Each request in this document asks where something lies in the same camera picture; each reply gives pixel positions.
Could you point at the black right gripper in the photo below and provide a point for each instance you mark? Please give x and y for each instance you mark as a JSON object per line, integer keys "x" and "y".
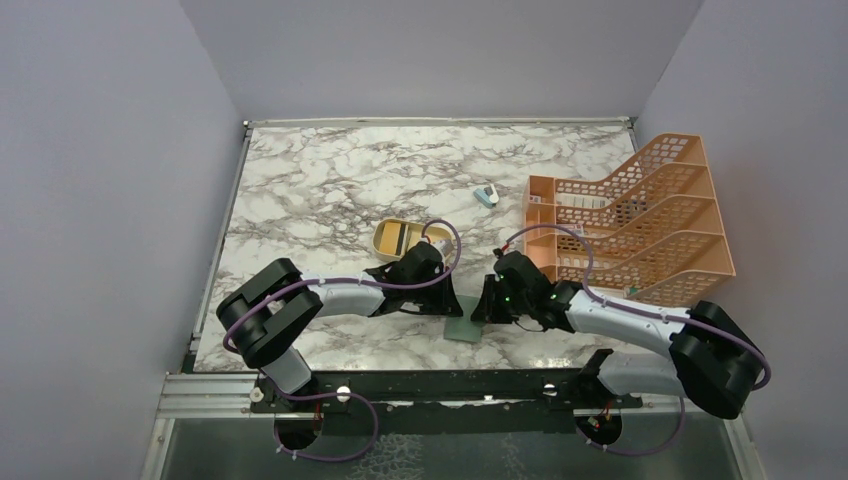
{"x": 486, "y": 310}

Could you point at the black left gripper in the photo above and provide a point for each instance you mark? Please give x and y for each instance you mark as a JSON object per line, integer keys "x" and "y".
{"x": 446, "y": 305}

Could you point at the green card holder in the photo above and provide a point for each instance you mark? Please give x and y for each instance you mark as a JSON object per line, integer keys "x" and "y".
{"x": 464, "y": 328}

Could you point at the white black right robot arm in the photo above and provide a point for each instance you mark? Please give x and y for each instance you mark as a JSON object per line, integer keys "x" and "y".
{"x": 698, "y": 353}

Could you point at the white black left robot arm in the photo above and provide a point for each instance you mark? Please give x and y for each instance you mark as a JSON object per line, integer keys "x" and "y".
{"x": 263, "y": 318}

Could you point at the beige oval tray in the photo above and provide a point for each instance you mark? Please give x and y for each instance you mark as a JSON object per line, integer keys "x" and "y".
{"x": 437, "y": 235}

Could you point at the light blue small stapler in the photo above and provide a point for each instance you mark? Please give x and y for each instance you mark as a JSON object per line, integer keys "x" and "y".
{"x": 487, "y": 196}

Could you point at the orange plastic file organizer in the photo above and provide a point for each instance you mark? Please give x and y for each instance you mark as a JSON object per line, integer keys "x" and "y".
{"x": 651, "y": 231}

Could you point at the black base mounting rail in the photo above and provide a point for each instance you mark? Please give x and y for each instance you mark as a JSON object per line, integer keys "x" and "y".
{"x": 435, "y": 402}

